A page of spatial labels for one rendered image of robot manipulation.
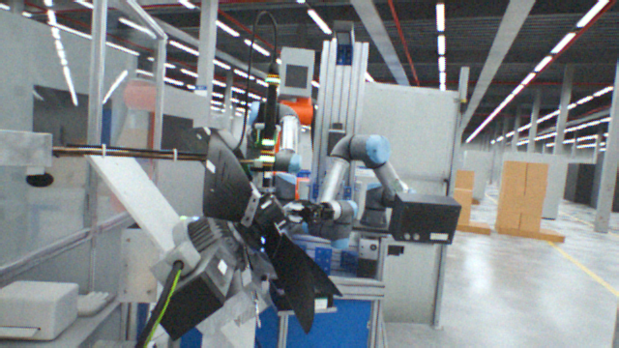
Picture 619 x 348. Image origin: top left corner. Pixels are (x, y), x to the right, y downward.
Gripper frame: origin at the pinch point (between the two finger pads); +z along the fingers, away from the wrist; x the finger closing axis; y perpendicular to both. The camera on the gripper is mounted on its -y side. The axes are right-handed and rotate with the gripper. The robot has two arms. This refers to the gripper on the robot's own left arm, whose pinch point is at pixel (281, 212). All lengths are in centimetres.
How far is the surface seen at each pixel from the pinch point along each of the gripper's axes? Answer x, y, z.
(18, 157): -17, 4, 74
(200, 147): -20.5, -5.9, 30.4
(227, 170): -18.7, 20.8, 36.2
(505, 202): 80, -199, -784
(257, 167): -16.6, 4.0, 15.8
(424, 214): -2, 20, -60
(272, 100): -37.9, 1.5, 11.8
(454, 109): -59, -58, -214
